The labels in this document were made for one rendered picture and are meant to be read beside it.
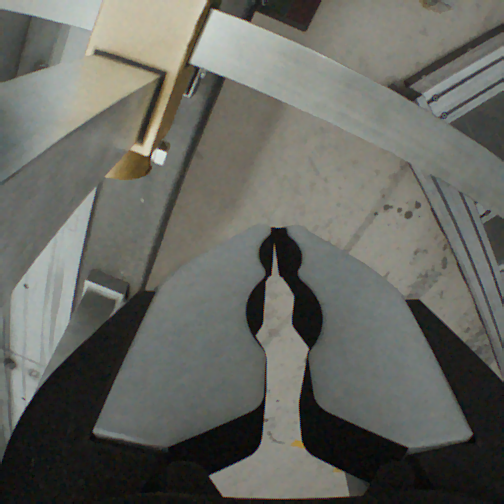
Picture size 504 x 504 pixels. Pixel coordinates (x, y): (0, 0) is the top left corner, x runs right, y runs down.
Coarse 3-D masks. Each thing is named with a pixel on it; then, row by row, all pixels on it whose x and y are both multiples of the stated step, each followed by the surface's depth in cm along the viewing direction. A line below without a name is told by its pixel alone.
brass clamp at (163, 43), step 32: (128, 0) 16; (160, 0) 16; (192, 0) 16; (96, 32) 17; (128, 32) 17; (160, 32) 17; (192, 32) 17; (160, 64) 18; (160, 96) 18; (160, 128) 20; (128, 160) 21; (160, 160) 22
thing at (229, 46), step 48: (0, 0) 16; (48, 0) 16; (96, 0) 17; (240, 48) 18; (288, 48) 18; (288, 96) 19; (336, 96) 19; (384, 96) 19; (384, 144) 20; (432, 144) 20; (480, 192) 22
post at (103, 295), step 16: (96, 272) 43; (96, 288) 42; (112, 288) 42; (80, 304) 39; (96, 304) 40; (112, 304) 41; (80, 320) 37; (96, 320) 38; (64, 336) 35; (80, 336) 36; (64, 352) 33; (48, 368) 31
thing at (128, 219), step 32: (224, 0) 29; (256, 0) 29; (192, 96) 34; (192, 128) 35; (96, 192) 39; (128, 192) 38; (160, 192) 38; (96, 224) 40; (128, 224) 40; (160, 224) 40; (96, 256) 42; (128, 256) 42; (128, 288) 44
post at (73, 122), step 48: (0, 96) 9; (48, 96) 10; (96, 96) 12; (144, 96) 16; (0, 144) 7; (48, 144) 8; (96, 144) 12; (0, 192) 6; (48, 192) 9; (0, 240) 7; (48, 240) 11; (0, 288) 8
